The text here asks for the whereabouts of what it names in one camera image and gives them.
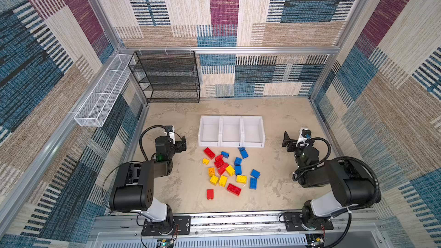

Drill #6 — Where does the black wire shelf rack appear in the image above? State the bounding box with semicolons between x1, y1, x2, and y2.
129;51;201;103

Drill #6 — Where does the white bin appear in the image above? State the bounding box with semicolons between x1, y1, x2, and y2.
220;116;242;148
198;116;221;147
242;116;265;148

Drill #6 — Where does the large red lego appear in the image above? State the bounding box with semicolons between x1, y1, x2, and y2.
227;184;242;196
203;148;216;160

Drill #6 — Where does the yellow lego hollow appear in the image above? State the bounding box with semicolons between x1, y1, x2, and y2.
208;168;215;177

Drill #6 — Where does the left white bin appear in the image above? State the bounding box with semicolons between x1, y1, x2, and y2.
198;116;221;147

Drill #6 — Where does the aluminium front rail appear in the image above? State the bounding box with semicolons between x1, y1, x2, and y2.
86;209;393;248

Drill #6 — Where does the yellow studded lego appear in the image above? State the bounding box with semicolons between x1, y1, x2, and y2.
236;175;248;184

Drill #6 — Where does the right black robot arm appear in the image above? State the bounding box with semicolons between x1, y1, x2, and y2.
282;128;381;230

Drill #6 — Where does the red lego long cluster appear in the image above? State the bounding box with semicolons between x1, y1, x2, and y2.
218;163;229;176

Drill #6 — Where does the right white bin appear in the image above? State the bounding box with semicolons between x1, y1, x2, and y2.
242;116;265;148

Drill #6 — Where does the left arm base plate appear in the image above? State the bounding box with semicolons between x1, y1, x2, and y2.
141;215;191;237

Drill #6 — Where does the white wire mesh basket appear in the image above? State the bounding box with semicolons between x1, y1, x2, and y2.
74;55;132;127

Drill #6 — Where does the yellow lego cluster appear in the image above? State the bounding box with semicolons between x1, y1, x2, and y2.
226;165;235;176

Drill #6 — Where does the large red lego top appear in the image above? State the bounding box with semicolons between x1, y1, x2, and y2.
203;148;216;160

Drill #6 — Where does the red lego cluster upper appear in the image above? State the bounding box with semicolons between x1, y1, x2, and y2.
214;155;225;169

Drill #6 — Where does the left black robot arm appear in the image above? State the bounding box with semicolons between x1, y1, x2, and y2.
109;125;187;235

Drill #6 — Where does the small red lego bottom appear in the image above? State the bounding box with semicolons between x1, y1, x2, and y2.
206;189;214;200

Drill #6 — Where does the large red lego bottom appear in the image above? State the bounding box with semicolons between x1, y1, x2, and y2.
227;184;242;196

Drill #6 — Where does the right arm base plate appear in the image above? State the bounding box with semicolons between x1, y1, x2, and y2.
279;211;334;232

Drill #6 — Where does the middle white bin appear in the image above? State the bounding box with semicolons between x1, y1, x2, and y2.
220;116;242;148

